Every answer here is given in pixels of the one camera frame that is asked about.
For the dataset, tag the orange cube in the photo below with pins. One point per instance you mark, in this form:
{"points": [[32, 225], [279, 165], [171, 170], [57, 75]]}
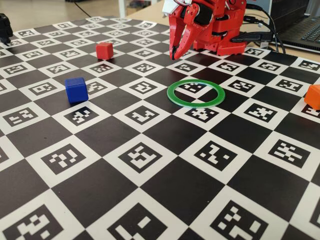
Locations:
{"points": [[313, 98]]}

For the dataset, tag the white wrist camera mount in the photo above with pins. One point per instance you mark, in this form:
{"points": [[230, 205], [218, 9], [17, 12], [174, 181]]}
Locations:
{"points": [[168, 6]]}

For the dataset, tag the red robot base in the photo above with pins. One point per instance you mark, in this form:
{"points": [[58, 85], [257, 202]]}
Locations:
{"points": [[230, 48]]}

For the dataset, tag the red robot arm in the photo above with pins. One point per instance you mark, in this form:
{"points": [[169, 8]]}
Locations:
{"points": [[232, 20]]}

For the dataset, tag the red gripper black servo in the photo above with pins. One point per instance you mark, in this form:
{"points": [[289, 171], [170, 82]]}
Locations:
{"points": [[188, 15]]}

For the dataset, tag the blue cube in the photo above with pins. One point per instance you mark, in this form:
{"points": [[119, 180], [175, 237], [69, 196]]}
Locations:
{"points": [[76, 90]]}

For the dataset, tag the black laptop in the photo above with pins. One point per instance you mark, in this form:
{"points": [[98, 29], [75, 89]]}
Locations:
{"points": [[300, 30]]}

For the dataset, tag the black plastic device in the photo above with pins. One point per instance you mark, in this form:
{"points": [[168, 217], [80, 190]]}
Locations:
{"points": [[5, 27]]}

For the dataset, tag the black white marker checkerboard mat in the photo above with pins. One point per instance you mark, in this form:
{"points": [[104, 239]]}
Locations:
{"points": [[150, 175]]}

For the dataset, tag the red cube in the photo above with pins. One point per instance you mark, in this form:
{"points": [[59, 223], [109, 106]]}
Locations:
{"points": [[104, 50]]}

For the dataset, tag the white table leg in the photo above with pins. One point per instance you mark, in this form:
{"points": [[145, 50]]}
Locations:
{"points": [[121, 7]]}

